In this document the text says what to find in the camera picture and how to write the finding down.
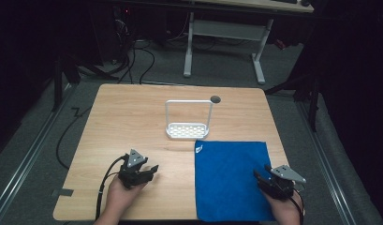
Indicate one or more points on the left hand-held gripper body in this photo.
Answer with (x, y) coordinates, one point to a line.
(132, 170)

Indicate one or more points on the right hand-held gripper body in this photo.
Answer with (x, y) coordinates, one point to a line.
(282, 182)

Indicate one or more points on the blue cloth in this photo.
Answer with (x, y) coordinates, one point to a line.
(231, 181)

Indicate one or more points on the white rack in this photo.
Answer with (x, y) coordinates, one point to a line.
(188, 120)

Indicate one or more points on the person's right hand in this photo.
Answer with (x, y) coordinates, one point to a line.
(283, 209)

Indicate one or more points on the person's left hand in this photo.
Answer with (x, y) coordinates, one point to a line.
(122, 196)

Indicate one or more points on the grey tape piece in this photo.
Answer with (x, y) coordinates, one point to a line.
(65, 192)

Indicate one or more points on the black stand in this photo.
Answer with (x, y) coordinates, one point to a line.
(300, 90)
(66, 75)

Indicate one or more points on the round grey table hole cover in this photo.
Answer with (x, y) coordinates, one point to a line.
(215, 99)

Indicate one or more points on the dark computer tower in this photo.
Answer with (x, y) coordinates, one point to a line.
(117, 31)

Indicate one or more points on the white-legged desk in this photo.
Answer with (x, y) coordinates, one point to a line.
(232, 31)

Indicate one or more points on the metal floor rail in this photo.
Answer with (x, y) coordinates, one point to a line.
(326, 162)
(26, 159)

